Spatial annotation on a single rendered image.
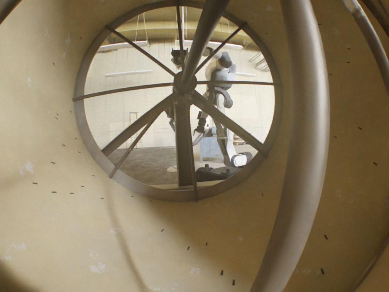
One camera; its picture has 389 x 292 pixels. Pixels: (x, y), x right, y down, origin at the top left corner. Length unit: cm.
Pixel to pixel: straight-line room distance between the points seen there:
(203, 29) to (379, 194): 81
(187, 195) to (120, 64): 1013
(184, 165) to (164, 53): 972
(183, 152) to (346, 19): 140
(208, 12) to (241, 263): 76
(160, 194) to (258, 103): 1054
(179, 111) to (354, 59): 122
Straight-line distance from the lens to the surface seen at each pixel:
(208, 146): 334
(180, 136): 126
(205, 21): 50
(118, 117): 991
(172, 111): 180
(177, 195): 112
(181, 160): 128
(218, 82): 113
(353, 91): 100
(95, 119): 1042
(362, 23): 30
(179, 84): 103
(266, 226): 77
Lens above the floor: 58
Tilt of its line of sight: 4 degrees down
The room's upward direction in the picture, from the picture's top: 2 degrees counter-clockwise
